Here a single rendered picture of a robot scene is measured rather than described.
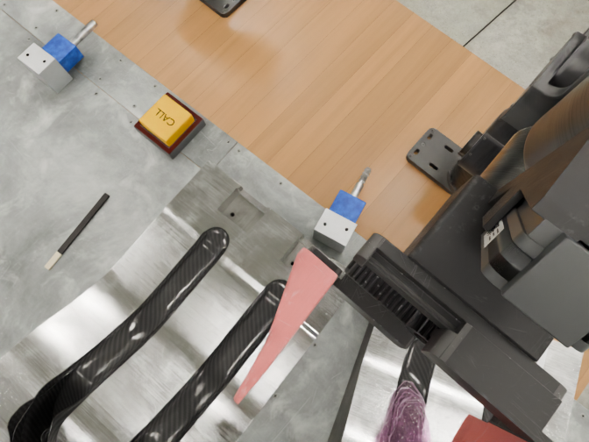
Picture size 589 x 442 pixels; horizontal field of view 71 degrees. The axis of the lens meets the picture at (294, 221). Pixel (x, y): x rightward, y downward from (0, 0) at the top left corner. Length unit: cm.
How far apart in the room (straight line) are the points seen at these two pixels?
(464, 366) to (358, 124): 56
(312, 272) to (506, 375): 9
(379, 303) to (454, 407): 37
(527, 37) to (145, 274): 178
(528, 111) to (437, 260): 12
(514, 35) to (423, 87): 127
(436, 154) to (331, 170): 17
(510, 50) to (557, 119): 177
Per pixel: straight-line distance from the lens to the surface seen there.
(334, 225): 58
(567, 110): 19
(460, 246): 19
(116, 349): 56
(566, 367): 66
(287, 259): 56
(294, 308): 19
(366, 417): 54
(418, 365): 59
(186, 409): 54
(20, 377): 57
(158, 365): 55
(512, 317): 20
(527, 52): 199
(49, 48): 83
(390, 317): 23
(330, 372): 62
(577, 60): 27
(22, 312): 74
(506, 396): 20
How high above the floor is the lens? 141
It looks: 75 degrees down
